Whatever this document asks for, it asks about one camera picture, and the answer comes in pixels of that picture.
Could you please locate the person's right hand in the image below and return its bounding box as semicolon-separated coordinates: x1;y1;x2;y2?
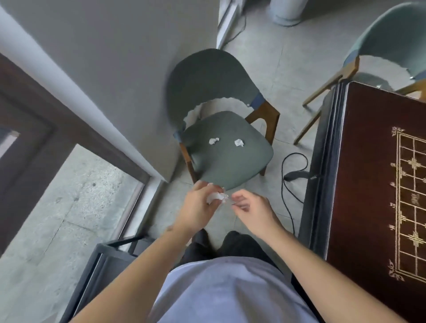
231;189;291;248

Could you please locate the person's left hand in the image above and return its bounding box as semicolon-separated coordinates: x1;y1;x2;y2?
173;181;225;239

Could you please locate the green fabric chair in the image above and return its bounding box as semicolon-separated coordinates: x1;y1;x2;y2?
292;1;426;146
165;48;281;192

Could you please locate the person's left forearm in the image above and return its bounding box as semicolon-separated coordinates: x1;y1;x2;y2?
70;226;197;323

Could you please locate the person's right forearm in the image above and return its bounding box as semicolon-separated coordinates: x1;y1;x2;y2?
268;231;408;323

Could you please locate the person's light lavender shirt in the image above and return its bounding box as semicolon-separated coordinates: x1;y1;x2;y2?
148;256;320;323

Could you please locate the black metal cart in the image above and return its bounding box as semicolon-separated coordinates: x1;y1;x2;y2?
59;232;157;323

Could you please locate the dark wooden table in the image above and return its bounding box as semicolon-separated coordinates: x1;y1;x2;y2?
297;81;426;323

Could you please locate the white cylindrical appliance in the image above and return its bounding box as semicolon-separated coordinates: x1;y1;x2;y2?
268;0;308;27

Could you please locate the black power cable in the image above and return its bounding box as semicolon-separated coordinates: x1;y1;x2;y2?
281;152;312;235

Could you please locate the dark brown window frame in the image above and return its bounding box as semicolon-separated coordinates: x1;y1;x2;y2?
0;53;150;257

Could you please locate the white door frame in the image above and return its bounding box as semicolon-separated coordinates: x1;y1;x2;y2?
216;0;247;50

